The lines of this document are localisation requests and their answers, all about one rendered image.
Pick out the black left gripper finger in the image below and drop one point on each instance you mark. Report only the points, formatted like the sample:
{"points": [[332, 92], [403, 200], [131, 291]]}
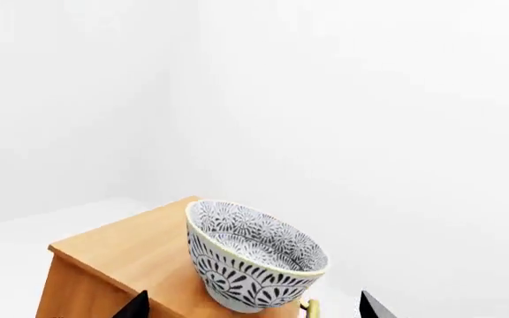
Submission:
{"points": [[138, 307]]}

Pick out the black patterned white ceramic bowl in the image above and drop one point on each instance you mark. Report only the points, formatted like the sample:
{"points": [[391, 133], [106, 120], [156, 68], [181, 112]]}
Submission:
{"points": [[254, 256]]}

